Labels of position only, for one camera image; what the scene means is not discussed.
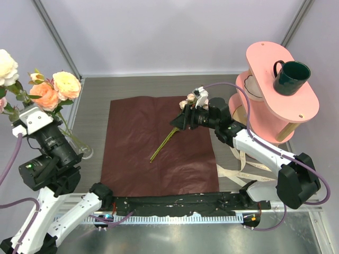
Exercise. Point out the pink rose stem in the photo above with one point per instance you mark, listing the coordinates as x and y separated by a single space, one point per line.
11 111

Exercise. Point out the peach rose stem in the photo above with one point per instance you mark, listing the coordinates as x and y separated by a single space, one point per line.
51 95

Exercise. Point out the white bowl on shelf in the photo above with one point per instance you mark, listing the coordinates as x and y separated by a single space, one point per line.
252 89

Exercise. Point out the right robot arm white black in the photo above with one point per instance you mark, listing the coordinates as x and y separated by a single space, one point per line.
296 181

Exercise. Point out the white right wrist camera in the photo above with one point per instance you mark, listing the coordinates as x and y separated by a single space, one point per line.
202 97

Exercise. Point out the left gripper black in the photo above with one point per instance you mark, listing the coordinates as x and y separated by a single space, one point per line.
48 131

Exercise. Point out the clear glass vase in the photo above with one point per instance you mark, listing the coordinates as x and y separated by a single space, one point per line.
77 144

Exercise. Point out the dark green mug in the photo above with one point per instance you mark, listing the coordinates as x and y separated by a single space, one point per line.
289 76

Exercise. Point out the red wrapping paper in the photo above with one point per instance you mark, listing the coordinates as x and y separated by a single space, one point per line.
144 157

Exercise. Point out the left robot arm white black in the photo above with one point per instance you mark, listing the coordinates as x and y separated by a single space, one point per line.
55 175

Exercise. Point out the white slotted cable duct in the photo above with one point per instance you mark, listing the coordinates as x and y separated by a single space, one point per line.
146 220

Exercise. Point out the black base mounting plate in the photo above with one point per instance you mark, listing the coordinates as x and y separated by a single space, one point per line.
205 204

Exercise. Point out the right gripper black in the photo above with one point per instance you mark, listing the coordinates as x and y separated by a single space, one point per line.
188 118

